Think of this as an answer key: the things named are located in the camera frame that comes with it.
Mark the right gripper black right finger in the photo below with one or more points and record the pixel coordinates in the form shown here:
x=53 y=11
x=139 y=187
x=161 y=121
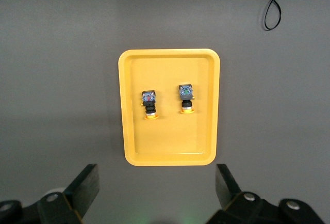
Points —
x=229 y=195

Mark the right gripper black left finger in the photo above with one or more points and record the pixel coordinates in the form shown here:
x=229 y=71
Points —
x=77 y=195

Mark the yellow push button switch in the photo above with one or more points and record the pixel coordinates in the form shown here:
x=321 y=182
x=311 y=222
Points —
x=149 y=98
x=186 y=92

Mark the yellow plastic tray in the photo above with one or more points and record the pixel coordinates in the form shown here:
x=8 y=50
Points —
x=167 y=141

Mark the dark grey table mat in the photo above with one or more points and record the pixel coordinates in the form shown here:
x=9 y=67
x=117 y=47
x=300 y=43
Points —
x=51 y=79

